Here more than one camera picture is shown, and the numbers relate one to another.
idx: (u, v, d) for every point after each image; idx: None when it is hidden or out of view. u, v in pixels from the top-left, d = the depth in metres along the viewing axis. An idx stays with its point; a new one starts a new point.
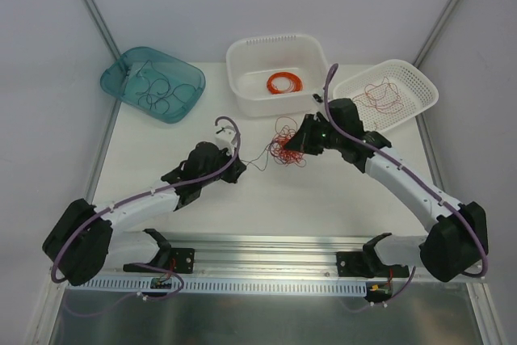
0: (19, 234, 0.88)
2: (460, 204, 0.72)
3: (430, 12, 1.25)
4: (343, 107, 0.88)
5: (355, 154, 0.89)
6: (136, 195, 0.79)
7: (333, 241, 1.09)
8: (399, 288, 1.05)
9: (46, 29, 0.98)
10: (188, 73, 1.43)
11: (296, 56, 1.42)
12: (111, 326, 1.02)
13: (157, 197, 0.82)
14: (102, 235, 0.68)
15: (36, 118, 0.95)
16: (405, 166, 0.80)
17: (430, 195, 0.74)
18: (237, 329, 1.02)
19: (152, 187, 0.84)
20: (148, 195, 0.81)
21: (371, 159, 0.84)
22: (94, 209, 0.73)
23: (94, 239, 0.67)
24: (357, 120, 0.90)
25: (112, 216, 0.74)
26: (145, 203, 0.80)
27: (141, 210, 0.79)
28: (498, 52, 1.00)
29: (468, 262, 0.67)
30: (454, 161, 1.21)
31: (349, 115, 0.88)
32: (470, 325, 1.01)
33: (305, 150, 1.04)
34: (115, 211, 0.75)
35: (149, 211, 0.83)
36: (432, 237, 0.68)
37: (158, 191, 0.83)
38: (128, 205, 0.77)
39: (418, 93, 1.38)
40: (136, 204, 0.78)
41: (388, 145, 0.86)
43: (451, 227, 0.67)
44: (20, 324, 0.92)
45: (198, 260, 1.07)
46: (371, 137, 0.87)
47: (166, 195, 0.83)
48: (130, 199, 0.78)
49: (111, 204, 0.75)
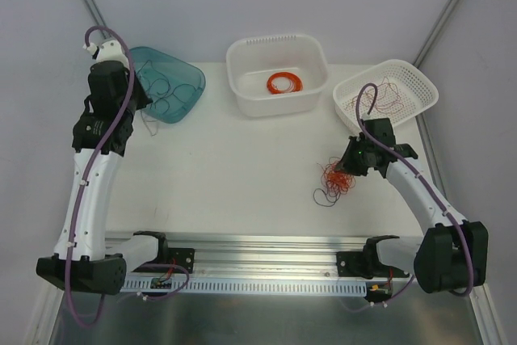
0: (19, 235, 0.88)
2: (464, 220, 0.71)
3: (430, 13, 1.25)
4: (377, 120, 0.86)
5: (379, 159, 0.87)
6: (76, 205, 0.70)
7: (342, 241, 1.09)
8: (399, 288, 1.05)
9: (45, 28, 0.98)
10: (188, 73, 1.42)
11: (296, 56, 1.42)
12: (111, 326, 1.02)
13: (95, 180, 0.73)
14: (94, 268, 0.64)
15: (36, 118, 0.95)
16: (423, 175, 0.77)
17: (435, 204, 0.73)
18: (237, 329, 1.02)
19: (78, 175, 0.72)
20: (83, 190, 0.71)
21: (393, 164, 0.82)
22: (60, 256, 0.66)
23: (90, 275, 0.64)
24: (390, 133, 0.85)
25: (81, 247, 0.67)
26: (91, 199, 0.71)
27: (94, 208, 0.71)
28: (498, 52, 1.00)
29: (456, 279, 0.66)
30: (454, 162, 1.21)
31: (381, 128, 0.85)
32: (469, 324, 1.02)
33: (346, 167, 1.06)
34: (78, 239, 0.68)
35: (103, 195, 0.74)
36: (426, 241, 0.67)
37: (87, 174, 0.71)
38: (80, 222, 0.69)
39: (418, 93, 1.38)
40: (87, 212, 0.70)
41: (415, 156, 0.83)
43: (447, 237, 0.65)
44: (20, 324, 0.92)
45: (198, 260, 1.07)
46: (400, 148, 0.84)
47: (98, 170, 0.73)
48: (77, 216, 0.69)
49: (69, 242, 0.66)
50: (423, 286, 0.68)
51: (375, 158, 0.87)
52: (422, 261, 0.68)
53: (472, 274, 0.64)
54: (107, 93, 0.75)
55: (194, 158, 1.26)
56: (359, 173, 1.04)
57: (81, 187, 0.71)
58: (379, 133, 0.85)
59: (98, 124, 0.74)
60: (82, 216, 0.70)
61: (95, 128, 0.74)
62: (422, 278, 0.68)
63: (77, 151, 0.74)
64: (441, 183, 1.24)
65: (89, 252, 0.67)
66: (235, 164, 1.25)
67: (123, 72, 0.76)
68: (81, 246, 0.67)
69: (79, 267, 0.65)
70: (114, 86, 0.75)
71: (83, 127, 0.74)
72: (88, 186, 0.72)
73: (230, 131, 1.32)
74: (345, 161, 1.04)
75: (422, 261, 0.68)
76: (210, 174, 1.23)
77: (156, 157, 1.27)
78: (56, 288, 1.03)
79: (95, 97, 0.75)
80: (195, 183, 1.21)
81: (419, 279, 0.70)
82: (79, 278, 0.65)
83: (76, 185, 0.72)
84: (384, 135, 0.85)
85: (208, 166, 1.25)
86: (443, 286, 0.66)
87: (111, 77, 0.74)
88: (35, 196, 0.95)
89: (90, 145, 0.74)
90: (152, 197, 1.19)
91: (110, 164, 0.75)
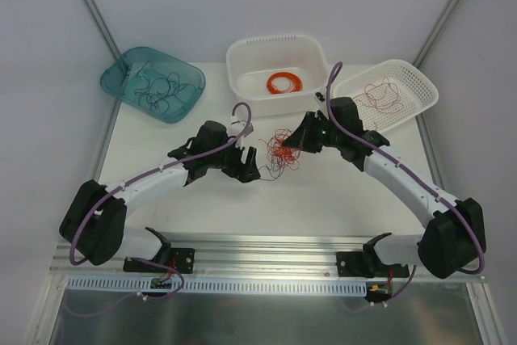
0: (19, 234, 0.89)
2: (456, 199, 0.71)
3: (430, 12, 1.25)
4: (343, 106, 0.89)
5: (354, 153, 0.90)
6: (147, 173, 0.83)
7: (334, 241, 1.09)
8: (399, 288, 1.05)
9: (46, 28, 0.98)
10: (188, 73, 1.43)
11: (296, 56, 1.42)
12: (111, 326, 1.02)
13: (166, 174, 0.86)
14: (117, 212, 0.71)
15: (36, 117, 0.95)
16: (403, 164, 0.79)
17: (427, 192, 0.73)
18: (237, 329, 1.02)
19: (160, 163, 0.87)
20: (157, 171, 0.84)
21: (370, 157, 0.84)
22: (106, 189, 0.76)
23: (110, 216, 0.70)
24: (357, 119, 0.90)
25: (124, 194, 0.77)
26: (155, 180, 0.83)
27: (151, 187, 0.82)
28: (498, 52, 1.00)
29: (464, 258, 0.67)
30: (454, 161, 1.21)
31: (348, 114, 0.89)
32: (469, 324, 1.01)
33: (304, 147, 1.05)
34: (128, 188, 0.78)
35: (157, 190, 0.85)
36: (429, 233, 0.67)
37: (166, 167, 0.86)
38: (139, 182, 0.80)
39: (418, 93, 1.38)
40: (147, 181, 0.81)
41: (387, 143, 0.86)
43: (448, 222, 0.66)
44: (20, 325, 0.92)
45: (198, 260, 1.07)
46: (371, 137, 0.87)
47: (173, 172, 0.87)
48: (139, 178, 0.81)
49: (123, 183, 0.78)
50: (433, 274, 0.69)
51: (350, 153, 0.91)
52: (430, 252, 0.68)
53: (480, 249, 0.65)
54: (208, 141, 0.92)
55: None
56: (313, 150, 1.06)
57: (157, 169, 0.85)
58: (347, 122, 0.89)
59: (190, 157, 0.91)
60: (141, 183, 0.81)
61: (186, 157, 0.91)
62: (432, 267, 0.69)
63: (167, 156, 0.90)
64: (441, 183, 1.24)
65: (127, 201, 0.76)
66: None
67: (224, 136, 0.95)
68: (125, 194, 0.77)
69: (111, 202, 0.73)
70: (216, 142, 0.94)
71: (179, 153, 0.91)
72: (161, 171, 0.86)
73: None
74: (303, 140, 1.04)
75: (428, 251, 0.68)
76: (211, 175, 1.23)
77: (155, 157, 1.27)
78: (56, 288, 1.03)
79: (199, 139, 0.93)
80: (194, 183, 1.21)
81: (429, 268, 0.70)
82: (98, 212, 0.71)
83: (153, 166, 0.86)
84: (352, 122, 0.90)
85: None
86: (452, 269, 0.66)
87: (218, 133, 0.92)
88: (36, 196, 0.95)
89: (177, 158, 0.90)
90: None
91: (182, 174, 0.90)
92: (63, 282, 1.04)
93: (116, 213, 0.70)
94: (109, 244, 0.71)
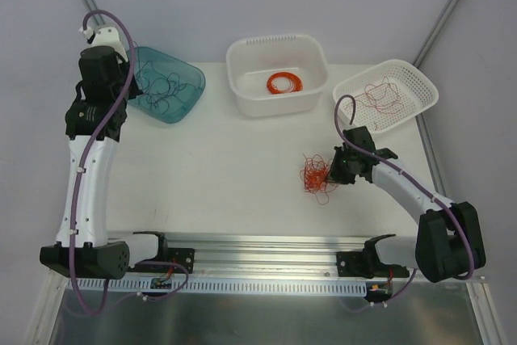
0: (19, 233, 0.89)
2: (451, 202, 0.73)
3: (429, 12, 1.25)
4: (355, 128, 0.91)
5: (363, 165, 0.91)
6: (76, 194, 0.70)
7: (337, 241, 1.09)
8: (399, 288, 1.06)
9: (45, 28, 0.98)
10: (188, 73, 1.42)
11: (296, 56, 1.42)
12: (111, 327, 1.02)
13: (92, 166, 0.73)
14: (97, 253, 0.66)
15: (35, 117, 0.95)
16: (405, 171, 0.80)
17: (422, 193, 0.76)
18: (237, 329, 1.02)
19: (76, 162, 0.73)
20: (82, 176, 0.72)
21: (376, 166, 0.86)
22: (63, 244, 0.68)
23: (94, 262, 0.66)
24: (369, 140, 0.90)
25: (84, 234, 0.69)
26: (92, 185, 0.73)
27: (92, 193, 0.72)
28: (498, 52, 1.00)
29: (457, 263, 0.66)
30: (455, 162, 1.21)
31: (359, 136, 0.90)
32: (468, 325, 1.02)
33: (339, 178, 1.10)
34: (79, 225, 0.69)
35: (104, 174, 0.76)
36: (422, 232, 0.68)
37: (85, 161, 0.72)
38: (81, 209, 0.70)
39: (418, 93, 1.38)
40: (86, 197, 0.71)
41: (395, 156, 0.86)
43: (441, 220, 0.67)
44: (20, 325, 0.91)
45: (198, 260, 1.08)
46: (379, 152, 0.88)
47: (95, 157, 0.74)
48: (77, 204, 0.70)
49: (71, 228, 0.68)
50: (429, 278, 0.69)
51: (359, 166, 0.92)
52: (422, 250, 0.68)
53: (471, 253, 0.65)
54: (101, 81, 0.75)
55: (194, 160, 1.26)
56: (346, 182, 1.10)
57: (80, 174, 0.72)
58: (359, 141, 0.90)
59: (92, 110, 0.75)
60: (81, 203, 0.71)
61: (88, 114, 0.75)
62: (426, 269, 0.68)
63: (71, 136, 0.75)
64: (441, 183, 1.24)
65: (90, 236, 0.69)
66: (236, 165, 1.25)
67: (112, 60, 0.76)
68: (83, 232, 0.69)
69: (83, 252, 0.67)
70: (106, 71, 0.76)
71: (76, 114, 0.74)
72: (86, 172, 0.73)
73: (229, 130, 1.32)
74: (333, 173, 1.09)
75: (422, 250, 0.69)
76: (211, 174, 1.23)
77: (155, 157, 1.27)
78: (56, 288, 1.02)
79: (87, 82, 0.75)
80: (194, 183, 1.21)
81: (423, 271, 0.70)
82: (82, 262, 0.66)
83: (73, 171, 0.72)
84: (363, 142, 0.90)
85: (208, 166, 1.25)
86: (447, 273, 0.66)
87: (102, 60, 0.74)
88: (36, 196, 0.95)
89: (85, 132, 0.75)
90: (151, 198, 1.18)
91: (105, 144, 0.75)
92: (63, 282, 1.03)
93: (99, 256, 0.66)
94: (117, 254, 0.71)
